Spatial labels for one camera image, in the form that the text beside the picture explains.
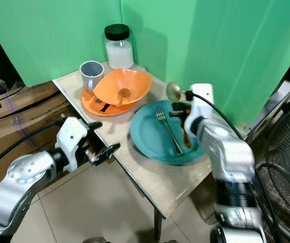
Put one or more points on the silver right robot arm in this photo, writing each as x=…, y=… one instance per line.
x=231, y=162

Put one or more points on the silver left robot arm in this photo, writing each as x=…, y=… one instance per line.
x=21, y=185

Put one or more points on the metal fork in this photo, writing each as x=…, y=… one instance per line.
x=171, y=131

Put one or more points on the orange plate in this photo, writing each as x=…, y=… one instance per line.
x=90, y=104

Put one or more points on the teal plate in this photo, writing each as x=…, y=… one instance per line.
x=147, y=136

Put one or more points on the small wooden spoon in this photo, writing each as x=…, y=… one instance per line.
x=123, y=93

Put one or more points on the orange bowl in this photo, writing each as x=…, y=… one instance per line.
x=134, y=82

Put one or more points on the grey mug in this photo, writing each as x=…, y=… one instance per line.
x=91, y=74

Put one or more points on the green cloth backdrop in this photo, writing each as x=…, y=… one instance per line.
x=190, y=40

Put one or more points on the glass jar with black lid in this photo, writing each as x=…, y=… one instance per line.
x=119, y=54

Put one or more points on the large cardboard box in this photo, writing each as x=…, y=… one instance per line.
x=13, y=119

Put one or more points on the dark table leg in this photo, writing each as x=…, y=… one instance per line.
x=158, y=225

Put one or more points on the black floor fan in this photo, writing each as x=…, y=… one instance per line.
x=284, y=152

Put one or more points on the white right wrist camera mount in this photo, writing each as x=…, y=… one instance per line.
x=200, y=101

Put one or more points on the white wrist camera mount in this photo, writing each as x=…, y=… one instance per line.
x=200, y=101
x=73, y=136

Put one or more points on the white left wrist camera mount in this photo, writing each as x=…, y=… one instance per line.
x=73, y=136

